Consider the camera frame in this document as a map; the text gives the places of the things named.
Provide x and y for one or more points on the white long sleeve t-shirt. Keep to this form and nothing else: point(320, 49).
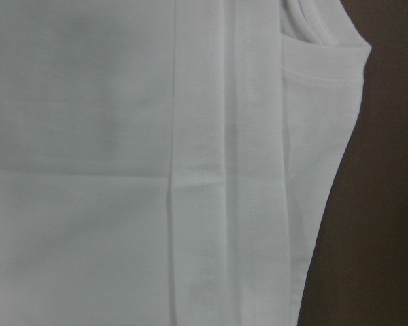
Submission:
point(168, 162)

